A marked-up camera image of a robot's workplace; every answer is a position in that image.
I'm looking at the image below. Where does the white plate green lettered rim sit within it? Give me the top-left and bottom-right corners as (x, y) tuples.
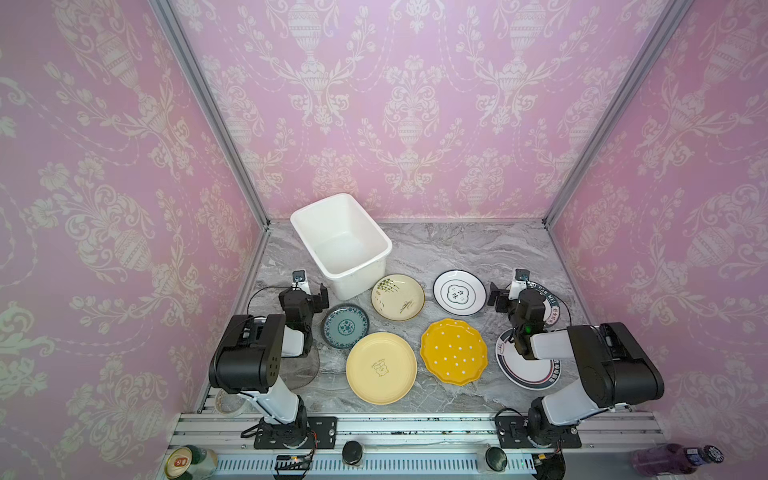
(529, 282), (561, 327)

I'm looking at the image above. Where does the yellow white-dotted scalloped plate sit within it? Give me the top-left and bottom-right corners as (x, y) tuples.
(420, 318), (488, 386)

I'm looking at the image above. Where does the pale yellow round plate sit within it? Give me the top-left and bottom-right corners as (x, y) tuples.
(346, 332), (417, 405)

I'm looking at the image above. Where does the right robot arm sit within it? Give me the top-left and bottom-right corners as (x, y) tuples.
(487, 285), (665, 447)

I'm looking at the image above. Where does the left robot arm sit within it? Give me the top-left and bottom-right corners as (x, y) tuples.
(208, 285), (329, 449)

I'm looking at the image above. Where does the white plastic bin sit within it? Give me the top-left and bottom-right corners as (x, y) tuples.
(290, 193), (393, 301)

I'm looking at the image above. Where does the teal patterned small plate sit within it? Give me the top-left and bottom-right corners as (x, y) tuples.
(321, 304), (370, 350)

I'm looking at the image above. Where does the white plate red-green rim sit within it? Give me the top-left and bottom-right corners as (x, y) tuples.
(495, 329), (561, 391)

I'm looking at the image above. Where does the clear glass plate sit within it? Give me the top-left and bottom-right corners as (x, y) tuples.
(280, 345), (320, 390)

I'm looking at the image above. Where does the white plate with clover emblem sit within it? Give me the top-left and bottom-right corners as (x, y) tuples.
(433, 270), (487, 316)

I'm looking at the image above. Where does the cream plate with green leaves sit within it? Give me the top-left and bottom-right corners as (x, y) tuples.
(371, 274), (426, 322)

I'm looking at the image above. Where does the tape roll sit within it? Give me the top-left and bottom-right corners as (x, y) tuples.
(214, 390), (248, 417)

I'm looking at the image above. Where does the right black knob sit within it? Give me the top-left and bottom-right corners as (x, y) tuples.
(479, 446), (508, 473)

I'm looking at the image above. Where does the black knob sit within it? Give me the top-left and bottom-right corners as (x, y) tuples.
(479, 446), (508, 473)
(342, 440), (364, 467)

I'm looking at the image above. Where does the left black knob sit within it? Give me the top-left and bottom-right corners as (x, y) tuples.
(342, 440), (364, 467)

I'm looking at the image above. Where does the green drink can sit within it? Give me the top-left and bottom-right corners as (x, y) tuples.
(164, 445), (219, 480)

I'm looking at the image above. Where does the purple plastic bottle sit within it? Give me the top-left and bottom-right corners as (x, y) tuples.
(630, 443), (725, 477)

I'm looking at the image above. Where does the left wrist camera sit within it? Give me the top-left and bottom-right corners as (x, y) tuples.
(292, 269), (311, 295)

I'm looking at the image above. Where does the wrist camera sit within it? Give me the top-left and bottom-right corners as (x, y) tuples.
(292, 269), (311, 295)
(508, 268), (530, 300)

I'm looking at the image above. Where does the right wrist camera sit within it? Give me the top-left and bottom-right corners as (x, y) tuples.
(508, 268), (530, 300)

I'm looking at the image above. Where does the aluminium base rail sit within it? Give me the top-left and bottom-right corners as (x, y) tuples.
(157, 411), (668, 479)

